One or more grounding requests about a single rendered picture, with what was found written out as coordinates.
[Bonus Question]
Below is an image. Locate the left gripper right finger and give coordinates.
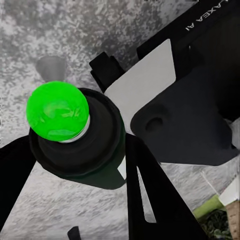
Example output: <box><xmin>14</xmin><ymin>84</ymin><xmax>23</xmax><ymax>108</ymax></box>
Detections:
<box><xmin>125</xmin><ymin>132</ymin><xmax>210</xmax><ymax>240</ymax></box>

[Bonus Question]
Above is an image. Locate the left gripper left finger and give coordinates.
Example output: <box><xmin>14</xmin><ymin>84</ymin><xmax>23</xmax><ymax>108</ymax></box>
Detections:
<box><xmin>0</xmin><ymin>135</ymin><xmax>37</xmax><ymax>232</ymax></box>

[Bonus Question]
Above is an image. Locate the insectifuge atomizer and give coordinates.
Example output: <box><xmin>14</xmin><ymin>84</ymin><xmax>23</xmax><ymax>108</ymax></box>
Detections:
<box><xmin>26</xmin><ymin>55</ymin><xmax>127</xmax><ymax>190</ymax></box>

